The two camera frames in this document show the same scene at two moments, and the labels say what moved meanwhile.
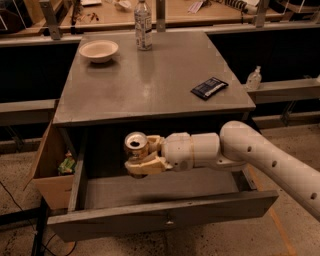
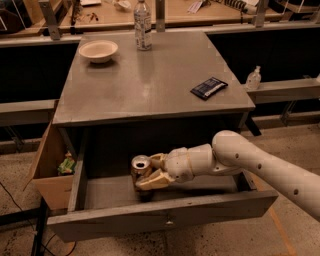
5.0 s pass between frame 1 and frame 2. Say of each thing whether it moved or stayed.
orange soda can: moved
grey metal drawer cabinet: stayed
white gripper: moved
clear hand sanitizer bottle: stayed
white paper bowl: stayed
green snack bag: stayed
